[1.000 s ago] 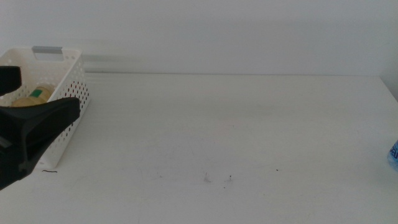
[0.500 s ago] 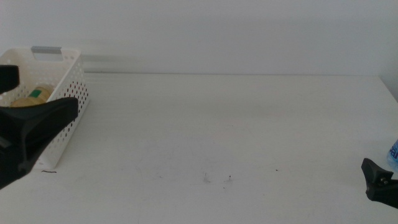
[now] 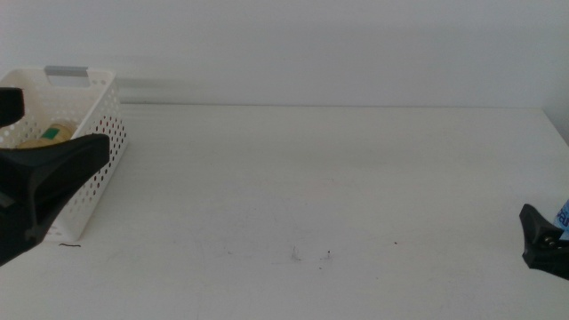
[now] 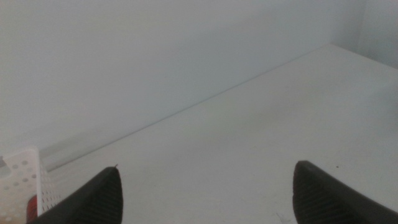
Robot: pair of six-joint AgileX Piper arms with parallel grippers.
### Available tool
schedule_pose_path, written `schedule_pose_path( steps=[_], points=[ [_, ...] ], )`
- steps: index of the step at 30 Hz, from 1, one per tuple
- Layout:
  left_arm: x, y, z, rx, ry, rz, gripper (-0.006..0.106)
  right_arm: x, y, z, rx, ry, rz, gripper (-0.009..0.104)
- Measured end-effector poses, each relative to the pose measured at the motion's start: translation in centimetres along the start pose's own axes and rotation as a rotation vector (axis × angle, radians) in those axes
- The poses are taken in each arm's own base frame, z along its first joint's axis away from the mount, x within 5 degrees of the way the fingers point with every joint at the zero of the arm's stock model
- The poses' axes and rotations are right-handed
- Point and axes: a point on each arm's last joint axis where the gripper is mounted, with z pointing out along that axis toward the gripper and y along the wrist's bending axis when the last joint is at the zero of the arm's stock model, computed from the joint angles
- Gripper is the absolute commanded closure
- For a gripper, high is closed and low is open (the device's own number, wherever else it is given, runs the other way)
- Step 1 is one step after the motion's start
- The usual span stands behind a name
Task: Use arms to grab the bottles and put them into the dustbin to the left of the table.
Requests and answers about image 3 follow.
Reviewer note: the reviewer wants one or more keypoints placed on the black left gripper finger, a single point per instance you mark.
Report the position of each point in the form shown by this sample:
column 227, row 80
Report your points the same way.
column 9, row 106
column 66, row 164

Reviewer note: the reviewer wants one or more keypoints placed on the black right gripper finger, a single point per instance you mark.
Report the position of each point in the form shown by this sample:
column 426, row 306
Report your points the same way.
column 540, row 249

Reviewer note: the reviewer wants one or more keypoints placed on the yellow tea bottle green label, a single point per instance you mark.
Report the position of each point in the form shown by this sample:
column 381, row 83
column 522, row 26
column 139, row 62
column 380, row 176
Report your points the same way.
column 53, row 133

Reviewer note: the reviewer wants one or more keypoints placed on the clear water bottle blue cap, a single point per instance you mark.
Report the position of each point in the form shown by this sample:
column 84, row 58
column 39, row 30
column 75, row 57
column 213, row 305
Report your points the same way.
column 564, row 218

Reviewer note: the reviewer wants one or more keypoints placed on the white perforated plastic basket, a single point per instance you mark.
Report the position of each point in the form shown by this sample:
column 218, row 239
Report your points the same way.
column 95, row 102

